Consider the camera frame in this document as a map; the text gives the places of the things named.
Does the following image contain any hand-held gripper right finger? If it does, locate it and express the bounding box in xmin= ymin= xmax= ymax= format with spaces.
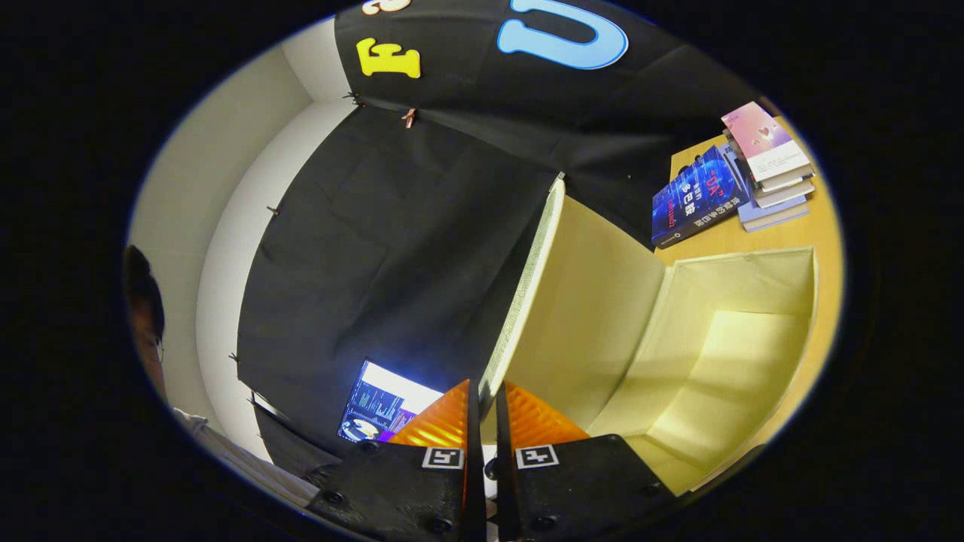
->
xmin=493 ymin=380 xmax=679 ymax=542

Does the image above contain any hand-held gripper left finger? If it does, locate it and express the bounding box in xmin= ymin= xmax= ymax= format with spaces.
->
xmin=305 ymin=379 xmax=488 ymax=542

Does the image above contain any lit computer monitor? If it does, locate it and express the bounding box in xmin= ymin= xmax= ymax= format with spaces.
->
xmin=337 ymin=360 xmax=445 ymax=443

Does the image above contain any black backdrop cloth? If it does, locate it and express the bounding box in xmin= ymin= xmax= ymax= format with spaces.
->
xmin=237 ymin=0 xmax=761 ymax=460

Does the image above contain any person's body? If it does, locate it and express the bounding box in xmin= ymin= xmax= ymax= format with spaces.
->
xmin=124 ymin=245 xmax=321 ymax=509

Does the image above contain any dark blue book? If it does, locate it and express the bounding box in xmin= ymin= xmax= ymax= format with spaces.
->
xmin=651 ymin=143 xmax=752 ymax=250

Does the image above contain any pale blue book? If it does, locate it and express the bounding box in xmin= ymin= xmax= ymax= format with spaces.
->
xmin=723 ymin=139 xmax=810 ymax=233

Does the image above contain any grey paperback book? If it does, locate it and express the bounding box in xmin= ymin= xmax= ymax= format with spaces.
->
xmin=753 ymin=167 xmax=816 ymax=194
xmin=753 ymin=181 xmax=816 ymax=209

